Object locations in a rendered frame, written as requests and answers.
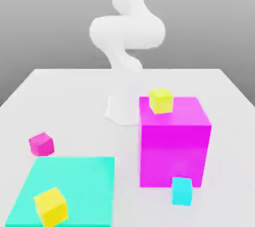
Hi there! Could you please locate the small golden yellow cube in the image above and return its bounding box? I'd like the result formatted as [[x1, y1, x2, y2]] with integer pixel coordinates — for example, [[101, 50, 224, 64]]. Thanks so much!
[[33, 186, 69, 227]]

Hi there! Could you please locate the large magenta box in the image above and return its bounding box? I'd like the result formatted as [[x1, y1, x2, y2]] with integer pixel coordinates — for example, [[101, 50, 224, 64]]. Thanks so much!
[[138, 96, 212, 188]]

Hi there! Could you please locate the small lime yellow cube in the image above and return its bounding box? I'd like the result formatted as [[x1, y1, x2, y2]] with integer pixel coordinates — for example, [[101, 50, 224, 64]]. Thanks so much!
[[148, 88, 174, 114]]

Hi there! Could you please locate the small cyan cube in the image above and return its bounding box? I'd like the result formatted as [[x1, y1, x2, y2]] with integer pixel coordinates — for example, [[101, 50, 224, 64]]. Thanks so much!
[[171, 177, 193, 207]]

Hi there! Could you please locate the large turquoise box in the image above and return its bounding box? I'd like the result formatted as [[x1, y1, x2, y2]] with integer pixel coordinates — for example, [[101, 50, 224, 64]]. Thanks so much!
[[4, 156, 116, 227]]

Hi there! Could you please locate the small pink cube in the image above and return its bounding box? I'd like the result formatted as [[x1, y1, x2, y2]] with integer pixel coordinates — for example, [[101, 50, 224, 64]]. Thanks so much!
[[28, 131, 55, 157]]

